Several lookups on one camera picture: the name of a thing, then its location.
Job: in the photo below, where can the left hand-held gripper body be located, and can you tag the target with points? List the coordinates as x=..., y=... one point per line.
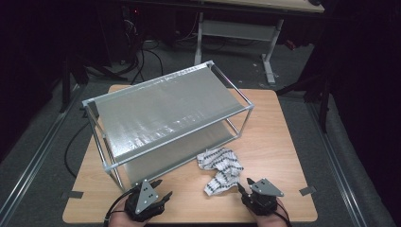
x=145, y=197

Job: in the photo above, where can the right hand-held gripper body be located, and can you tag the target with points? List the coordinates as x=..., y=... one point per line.
x=265, y=189

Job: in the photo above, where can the white grey patterned cloth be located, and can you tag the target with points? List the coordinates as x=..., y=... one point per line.
x=222, y=164

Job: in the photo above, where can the silver two-tier shelf rack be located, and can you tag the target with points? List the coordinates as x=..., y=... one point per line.
x=157, y=110

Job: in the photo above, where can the person's right hand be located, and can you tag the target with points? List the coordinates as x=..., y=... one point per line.
x=271, y=220

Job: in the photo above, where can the person's left hand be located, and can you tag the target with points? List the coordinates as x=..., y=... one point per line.
x=118, y=220

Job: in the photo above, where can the grey tape piece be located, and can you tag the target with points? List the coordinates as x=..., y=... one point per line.
x=307, y=190
x=75, y=195

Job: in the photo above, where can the black metal stand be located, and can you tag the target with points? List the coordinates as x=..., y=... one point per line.
x=324, y=110
x=65, y=88

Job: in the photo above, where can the small red object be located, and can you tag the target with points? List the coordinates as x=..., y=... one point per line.
x=290, y=45

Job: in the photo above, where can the white-legged desk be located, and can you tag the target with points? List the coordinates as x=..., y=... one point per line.
x=236, y=30

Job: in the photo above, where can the dark equipment with red light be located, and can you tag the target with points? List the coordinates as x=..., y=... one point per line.
x=135, y=12

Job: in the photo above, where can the metal floor rail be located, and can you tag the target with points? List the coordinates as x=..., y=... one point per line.
x=335, y=157
x=31, y=164

